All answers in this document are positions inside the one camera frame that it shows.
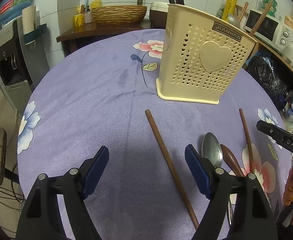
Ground steel spoon ornate handle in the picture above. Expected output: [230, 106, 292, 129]
[201, 132, 235, 228]

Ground brown chopstick crossing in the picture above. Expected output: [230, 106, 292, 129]
[249, 0, 273, 37]
[239, 108, 254, 173]

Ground dark brown chopstick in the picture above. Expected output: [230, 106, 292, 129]
[145, 109, 199, 229]

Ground long steel spoon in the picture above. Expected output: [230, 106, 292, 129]
[227, 14, 240, 29]

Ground reddish brown chopstick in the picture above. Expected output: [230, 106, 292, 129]
[238, 2, 249, 22]

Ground wooden shelf unit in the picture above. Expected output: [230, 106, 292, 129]
[250, 38, 293, 74]

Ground purple floral tablecloth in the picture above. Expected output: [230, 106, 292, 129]
[18, 30, 291, 239]

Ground black plastic bag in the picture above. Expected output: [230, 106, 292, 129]
[245, 50, 290, 110]

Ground beige perforated utensil holder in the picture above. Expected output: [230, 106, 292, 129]
[156, 4, 257, 105]

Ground white microwave oven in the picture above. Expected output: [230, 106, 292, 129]
[244, 10, 293, 54]

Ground dark wooden sink table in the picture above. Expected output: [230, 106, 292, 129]
[56, 20, 151, 57]

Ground grey water dispenser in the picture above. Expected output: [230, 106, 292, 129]
[0, 5, 49, 114]

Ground green instant noodle bowls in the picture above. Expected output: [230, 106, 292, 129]
[261, 0, 278, 18]

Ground yellow mug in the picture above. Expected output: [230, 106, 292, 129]
[74, 14, 85, 27]

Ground yellow cylindrical box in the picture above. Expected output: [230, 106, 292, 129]
[221, 0, 237, 22]

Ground woven basket sink basin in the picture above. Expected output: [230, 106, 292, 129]
[91, 5, 147, 25]

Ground white brown rice cooker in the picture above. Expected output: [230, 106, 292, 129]
[149, 2, 169, 29]

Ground yellow soap dispenser bottle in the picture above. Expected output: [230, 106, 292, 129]
[90, 0, 102, 9]

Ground blue water jug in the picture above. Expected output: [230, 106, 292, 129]
[0, 0, 31, 25]

